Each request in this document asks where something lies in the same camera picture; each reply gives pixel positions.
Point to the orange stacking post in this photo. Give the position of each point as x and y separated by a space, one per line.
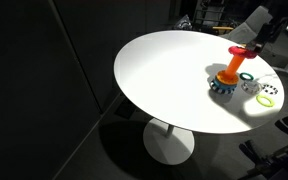
234 66

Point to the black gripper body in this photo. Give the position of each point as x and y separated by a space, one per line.
272 30

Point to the orange bar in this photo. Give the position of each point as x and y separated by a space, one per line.
222 28

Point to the white table pedestal base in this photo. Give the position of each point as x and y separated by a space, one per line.
169 143

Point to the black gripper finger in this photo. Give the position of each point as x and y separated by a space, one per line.
256 47

